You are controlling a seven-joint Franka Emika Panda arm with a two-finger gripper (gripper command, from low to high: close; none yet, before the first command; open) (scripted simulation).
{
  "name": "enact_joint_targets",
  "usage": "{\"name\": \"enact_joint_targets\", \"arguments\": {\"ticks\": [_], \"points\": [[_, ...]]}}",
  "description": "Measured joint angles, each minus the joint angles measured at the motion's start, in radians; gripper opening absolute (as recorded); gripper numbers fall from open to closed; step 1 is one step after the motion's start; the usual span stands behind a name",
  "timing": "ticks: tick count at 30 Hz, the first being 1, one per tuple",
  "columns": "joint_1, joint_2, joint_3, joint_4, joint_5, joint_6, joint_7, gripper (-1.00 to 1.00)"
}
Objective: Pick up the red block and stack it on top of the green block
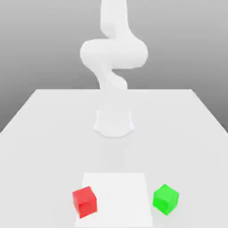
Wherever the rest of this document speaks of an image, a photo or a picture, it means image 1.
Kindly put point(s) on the small red cube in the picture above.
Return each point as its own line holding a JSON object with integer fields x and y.
{"x": 85, "y": 202}

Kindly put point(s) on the small green cube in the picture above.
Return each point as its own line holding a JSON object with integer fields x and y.
{"x": 165, "y": 199}

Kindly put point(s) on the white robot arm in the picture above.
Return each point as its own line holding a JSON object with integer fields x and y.
{"x": 114, "y": 53}

